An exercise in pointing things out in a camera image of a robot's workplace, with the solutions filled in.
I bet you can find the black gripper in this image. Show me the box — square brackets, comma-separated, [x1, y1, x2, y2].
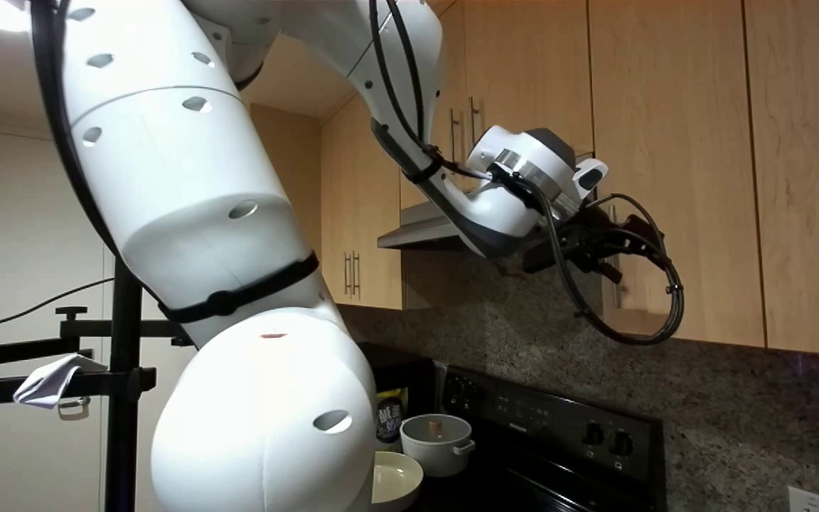
[557, 214, 672, 288]

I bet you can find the white crumpled cloth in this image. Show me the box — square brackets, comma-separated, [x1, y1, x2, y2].
[9, 349, 111, 421]

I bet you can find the white wall outlet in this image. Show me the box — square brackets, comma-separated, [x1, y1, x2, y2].
[784, 484, 819, 512]

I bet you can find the thin black wall wire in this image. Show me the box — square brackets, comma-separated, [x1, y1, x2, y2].
[0, 273, 120, 340]

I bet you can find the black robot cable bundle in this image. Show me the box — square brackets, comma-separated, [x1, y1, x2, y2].
[29, 0, 689, 349]

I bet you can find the black electric stove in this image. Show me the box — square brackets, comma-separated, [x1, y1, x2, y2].
[369, 349, 672, 512]

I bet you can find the stainless steel range hood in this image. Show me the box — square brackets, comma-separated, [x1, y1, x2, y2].
[375, 194, 490, 252]

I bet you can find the dark food packet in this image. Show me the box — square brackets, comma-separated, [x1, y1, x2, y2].
[373, 384, 411, 448]

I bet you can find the white ceramic bowl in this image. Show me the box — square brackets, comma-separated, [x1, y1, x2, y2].
[369, 447, 427, 512]

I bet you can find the black tripod stand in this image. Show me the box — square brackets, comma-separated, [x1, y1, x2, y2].
[0, 258, 194, 512]

